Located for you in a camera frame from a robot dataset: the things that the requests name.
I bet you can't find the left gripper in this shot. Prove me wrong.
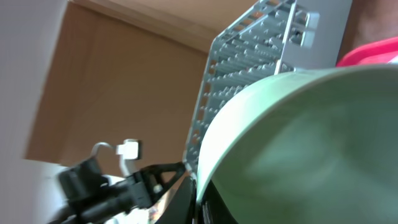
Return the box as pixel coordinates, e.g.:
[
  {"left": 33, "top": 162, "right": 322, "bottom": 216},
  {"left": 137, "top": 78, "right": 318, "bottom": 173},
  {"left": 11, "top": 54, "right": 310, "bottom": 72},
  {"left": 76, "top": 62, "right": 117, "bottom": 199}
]
[{"left": 127, "top": 162, "right": 185, "bottom": 208}]

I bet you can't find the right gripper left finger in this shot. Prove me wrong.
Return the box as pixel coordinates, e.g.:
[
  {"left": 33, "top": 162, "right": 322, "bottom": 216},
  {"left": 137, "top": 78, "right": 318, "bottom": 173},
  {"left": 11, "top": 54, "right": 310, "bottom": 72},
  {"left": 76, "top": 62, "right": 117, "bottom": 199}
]
[{"left": 155, "top": 177, "right": 196, "bottom": 224}]

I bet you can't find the green bowl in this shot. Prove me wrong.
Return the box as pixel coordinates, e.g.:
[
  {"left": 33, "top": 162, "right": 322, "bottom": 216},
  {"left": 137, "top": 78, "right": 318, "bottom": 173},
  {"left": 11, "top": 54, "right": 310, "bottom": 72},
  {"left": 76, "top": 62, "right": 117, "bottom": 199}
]
[{"left": 196, "top": 64, "right": 397, "bottom": 223}]

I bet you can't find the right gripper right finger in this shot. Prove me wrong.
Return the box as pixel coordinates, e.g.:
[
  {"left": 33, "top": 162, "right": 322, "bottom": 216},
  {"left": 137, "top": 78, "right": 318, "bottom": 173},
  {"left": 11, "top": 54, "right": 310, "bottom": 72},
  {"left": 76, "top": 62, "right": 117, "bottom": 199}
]
[{"left": 198, "top": 181, "right": 238, "bottom": 224}]

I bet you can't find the red serving tray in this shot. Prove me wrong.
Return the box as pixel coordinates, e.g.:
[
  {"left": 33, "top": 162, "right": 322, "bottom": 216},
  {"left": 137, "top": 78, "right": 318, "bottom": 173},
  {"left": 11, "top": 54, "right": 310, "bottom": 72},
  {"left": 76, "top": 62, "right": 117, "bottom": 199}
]
[{"left": 336, "top": 37, "right": 397, "bottom": 67}]

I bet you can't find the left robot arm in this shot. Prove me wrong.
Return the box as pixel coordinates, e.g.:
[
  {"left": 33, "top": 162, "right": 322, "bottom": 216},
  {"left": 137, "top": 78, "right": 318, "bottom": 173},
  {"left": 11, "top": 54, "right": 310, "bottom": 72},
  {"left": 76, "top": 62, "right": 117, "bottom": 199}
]
[{"left": 49, "top": 157, "right": 185, "bottom": 224}]

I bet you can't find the grey dishwasher rack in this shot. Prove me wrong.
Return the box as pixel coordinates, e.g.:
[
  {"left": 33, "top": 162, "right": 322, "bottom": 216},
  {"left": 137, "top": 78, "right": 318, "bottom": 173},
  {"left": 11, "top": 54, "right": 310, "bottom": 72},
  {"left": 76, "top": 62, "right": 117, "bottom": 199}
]
[{"left": 183, "top": 0, "right": 353, "bottom": 179}]

